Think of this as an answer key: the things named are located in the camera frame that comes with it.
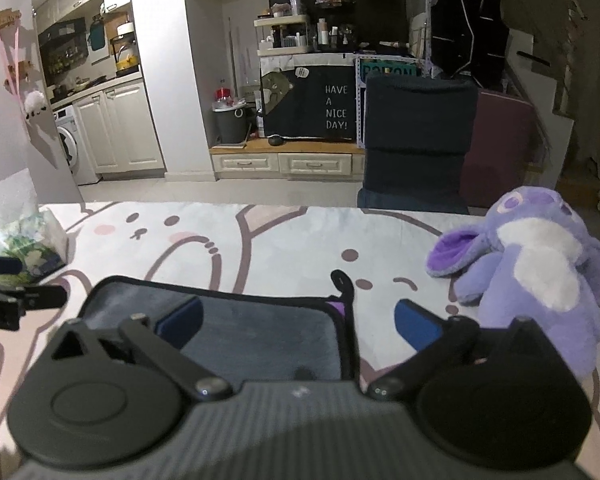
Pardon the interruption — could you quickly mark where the purple and grey towel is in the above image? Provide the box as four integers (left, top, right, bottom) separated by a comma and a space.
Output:
79, 270, 358, 388

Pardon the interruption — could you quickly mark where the green floral tissue pack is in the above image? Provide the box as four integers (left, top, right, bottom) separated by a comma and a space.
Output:
0, 169, 69, 286

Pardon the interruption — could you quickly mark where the cartoon bunny table cloth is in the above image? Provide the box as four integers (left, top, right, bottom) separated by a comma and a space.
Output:
0, 200, 600, 480

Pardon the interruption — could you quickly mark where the purple plush toy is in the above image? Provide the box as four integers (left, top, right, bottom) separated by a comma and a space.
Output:
426, 186, 600, 379

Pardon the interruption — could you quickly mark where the white washing machine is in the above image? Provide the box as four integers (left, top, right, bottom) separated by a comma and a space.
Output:
54, 105, 99, 186

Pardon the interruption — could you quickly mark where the white kitchen cabinet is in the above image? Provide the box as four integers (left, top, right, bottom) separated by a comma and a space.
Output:
72, 77, 166, 174

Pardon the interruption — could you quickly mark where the dark blue chair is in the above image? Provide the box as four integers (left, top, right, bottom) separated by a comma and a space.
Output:
358, 74, 478, 214

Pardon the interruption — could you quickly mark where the white drawer cabinet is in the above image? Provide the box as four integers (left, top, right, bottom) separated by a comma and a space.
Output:
209, 139, 365, 182

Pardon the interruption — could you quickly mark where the dark grey trash bin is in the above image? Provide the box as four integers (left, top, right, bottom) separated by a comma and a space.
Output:
213, 104, 250, 145

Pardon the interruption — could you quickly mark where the maroon cushioned panel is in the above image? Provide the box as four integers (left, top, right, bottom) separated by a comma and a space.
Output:
460, 90, 536, 208

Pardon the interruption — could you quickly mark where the black have a nice day cloth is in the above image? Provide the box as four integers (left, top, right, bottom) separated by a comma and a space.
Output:
262, 65, 356, 142

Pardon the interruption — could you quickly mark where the green paton sign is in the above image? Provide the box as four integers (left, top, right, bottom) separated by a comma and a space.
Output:
353, 55, 432, 150

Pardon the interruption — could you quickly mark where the black hanging garment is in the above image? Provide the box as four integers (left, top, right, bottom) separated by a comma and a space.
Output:
431, 0, 509, 91

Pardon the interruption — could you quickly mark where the cream tiered shelf rack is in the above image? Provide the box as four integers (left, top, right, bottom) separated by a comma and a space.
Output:
253, 14, 313, 58

